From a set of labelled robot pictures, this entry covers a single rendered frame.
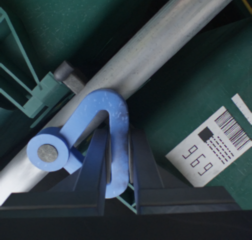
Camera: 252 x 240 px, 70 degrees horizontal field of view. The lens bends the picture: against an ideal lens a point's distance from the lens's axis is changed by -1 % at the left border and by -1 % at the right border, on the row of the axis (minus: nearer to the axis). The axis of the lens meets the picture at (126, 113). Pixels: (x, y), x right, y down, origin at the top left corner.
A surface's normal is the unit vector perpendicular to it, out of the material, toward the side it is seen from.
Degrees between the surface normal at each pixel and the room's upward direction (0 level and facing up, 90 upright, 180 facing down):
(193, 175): 94
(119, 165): 90
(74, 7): 94
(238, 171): 94
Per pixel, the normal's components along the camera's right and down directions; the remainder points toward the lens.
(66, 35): 0.18, 0.31
